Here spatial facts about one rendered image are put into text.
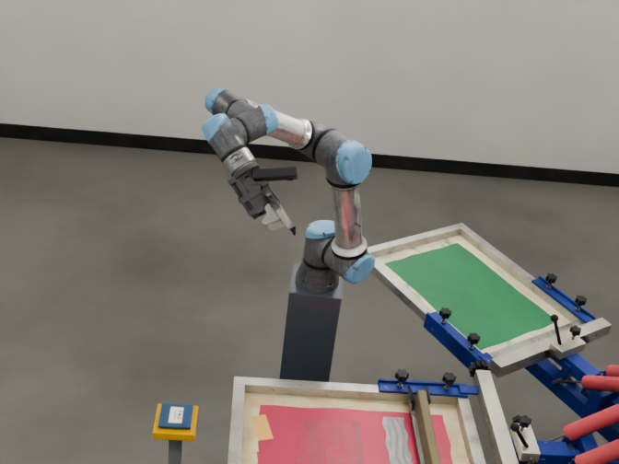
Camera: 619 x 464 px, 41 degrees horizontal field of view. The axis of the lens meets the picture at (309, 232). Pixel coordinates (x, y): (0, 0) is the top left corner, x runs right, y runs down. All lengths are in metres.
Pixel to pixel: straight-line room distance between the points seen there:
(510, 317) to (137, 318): 2.13
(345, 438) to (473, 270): 1.17
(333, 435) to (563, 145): 4.28
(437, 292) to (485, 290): 0.21
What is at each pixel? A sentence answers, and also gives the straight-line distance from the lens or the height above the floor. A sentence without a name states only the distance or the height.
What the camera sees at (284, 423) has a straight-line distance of 2.70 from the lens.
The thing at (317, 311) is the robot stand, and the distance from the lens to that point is 2.86.
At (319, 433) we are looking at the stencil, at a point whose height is 0.96.
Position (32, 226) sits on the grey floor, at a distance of 5.41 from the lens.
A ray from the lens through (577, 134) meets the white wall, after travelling 6.56.
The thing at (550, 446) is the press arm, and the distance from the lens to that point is 2.74.
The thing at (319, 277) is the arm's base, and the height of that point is 1.26.
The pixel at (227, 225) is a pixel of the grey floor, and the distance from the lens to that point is 5.41.
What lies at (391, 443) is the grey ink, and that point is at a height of 0.96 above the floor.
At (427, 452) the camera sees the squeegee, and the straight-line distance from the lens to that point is 2.58.
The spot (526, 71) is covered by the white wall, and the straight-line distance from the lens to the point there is 6.23.
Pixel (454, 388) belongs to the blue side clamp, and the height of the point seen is 1.00.
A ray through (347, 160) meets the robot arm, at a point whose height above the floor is 1.80.
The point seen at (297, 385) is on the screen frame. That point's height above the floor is 0.99.
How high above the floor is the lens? 2.87
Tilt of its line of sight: 32 degrees down
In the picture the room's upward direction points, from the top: 7 degrees clockwise
